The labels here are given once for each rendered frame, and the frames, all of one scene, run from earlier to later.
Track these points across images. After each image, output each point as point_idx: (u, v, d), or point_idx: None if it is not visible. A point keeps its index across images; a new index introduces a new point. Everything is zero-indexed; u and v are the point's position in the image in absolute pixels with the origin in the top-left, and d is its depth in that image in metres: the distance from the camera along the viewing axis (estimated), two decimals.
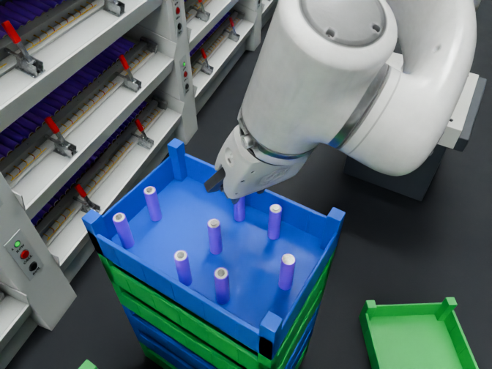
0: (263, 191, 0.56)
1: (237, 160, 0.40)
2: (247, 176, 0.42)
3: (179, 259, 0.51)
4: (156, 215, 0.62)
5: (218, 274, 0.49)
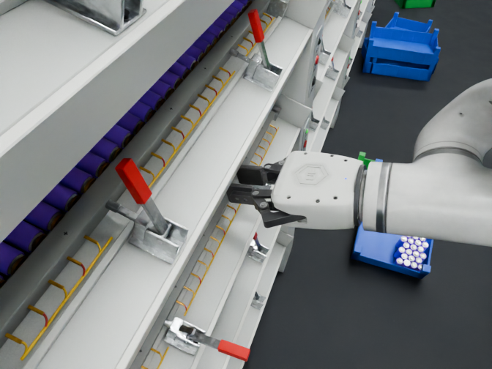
0: (229, 186, 0.53)
1: (354, 162, 0.52)
2: (340, 157, 0.51)
3: None
4: None
5: None
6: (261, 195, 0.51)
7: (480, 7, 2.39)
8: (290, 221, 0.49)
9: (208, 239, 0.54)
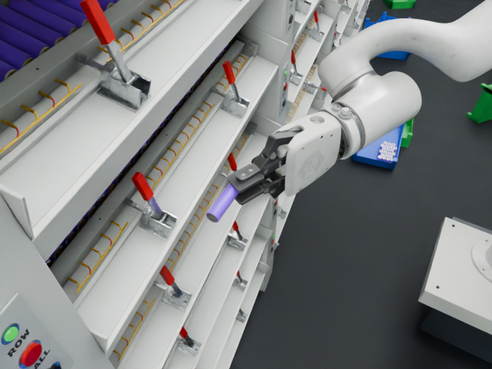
0: (245, 203, 0.55)
1: (330, 120, 0.56)
2: (328, 135, 0.55)
3: None
4: None
5: None
6: (271, 189, 0.57)
7: (449, 8, 3.16)
8: None
9: (292, 105, 1.31)
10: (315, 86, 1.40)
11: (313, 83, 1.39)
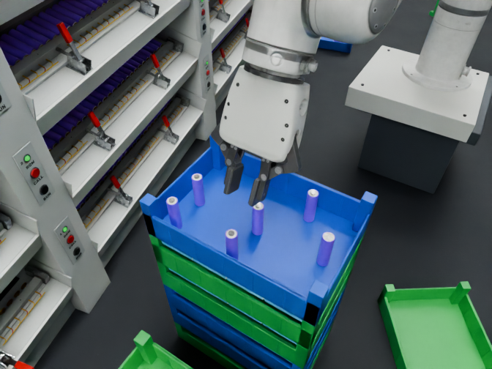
0: (236, 182, 0.57)
1: (308, 94, 0.48)
2: (303, 104, 0.51)
3: (230, 236, 0.57)
4: (200, 200, 0.68)
5: None
6: (237, 150, 0.56)
7: None
8: (224, 118, 0.53)
9: None
10: None
11: None
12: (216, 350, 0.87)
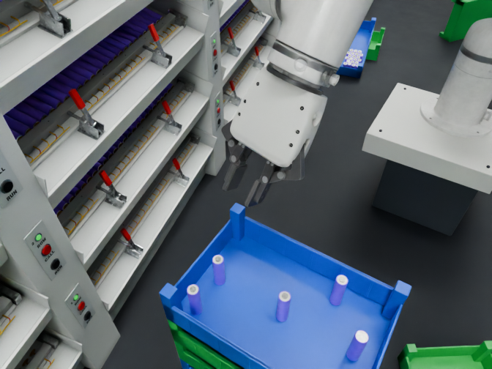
0: (236, 181, 0.57)
1: (324, 107, 0.49)
2: (317, 116, 0.51)
3: None
4: (221, 280, 0.65)
5: None
6: (244, 150, 0.56)
7: None
8: (237, 116, 0.54)
9: None
10: None
11: None
12: None
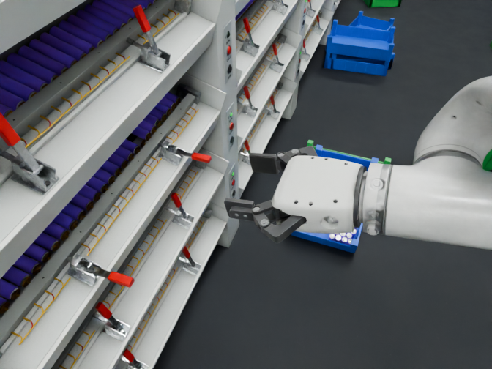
0: (258, 169, 0.59)
1: (342, 229, 0.47)
2: (331, 230, 0.49)
3: (151, 129, 0.76)
4: None
5: (156, 124, 0.78)
6: None
7: (444, 6, 2.50)
8: None
9: (116, 198, 0.65)
10: (181, 151, 0.74)
11: (175, 146, 0.73)
12: None
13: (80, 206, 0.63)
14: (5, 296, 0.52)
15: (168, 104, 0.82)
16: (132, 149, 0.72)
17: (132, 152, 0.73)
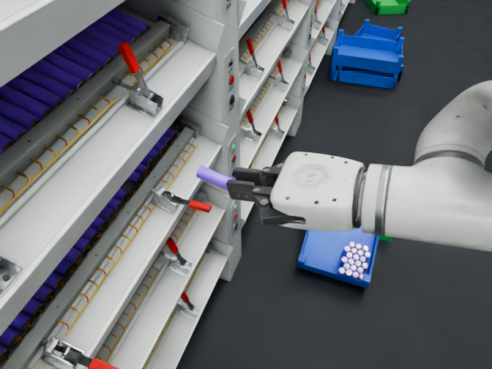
0: (230, 182, 0.53)
1: (355, 165, 0.52)
2: (341, 159, 0.51)
3: (143, 172, 0.68)
4: (209, 170, 0.57)
5: (149, 165, 0.69)
6: (261, 192, 0.51)
7: (453, 14, 2.41)
8: (288, 220, 0.49)
9: (101, 259, 0.56)
10: (177, 198, 0.65)
11: (170, 193, 0.64)
12: None
13: (59, 272, 0.54)
14: None
15: (163, 140, 0.73)
16: (121, 198, 0.63)
17: (121, 200, 0.64)
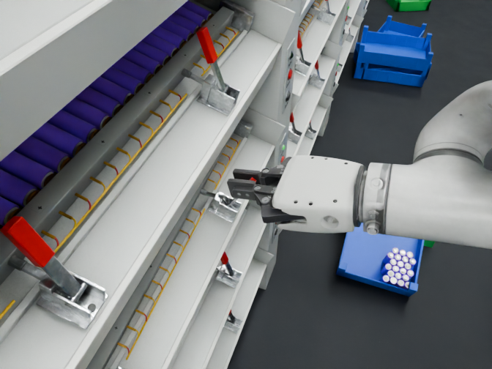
0: None
1: (342, 229, 0.47)
2: (331, 230, 0.49)
3: None
4: None
5: None
6: (276, 183, 0.56)
7: (475, 10, 2.35)
8: None
9: (156, 271, 0.50)
10: (232, 198, 0.58)
11: (222, 197, 0.58)
12: None
13: None
14: None
15: None
16: None
17: None
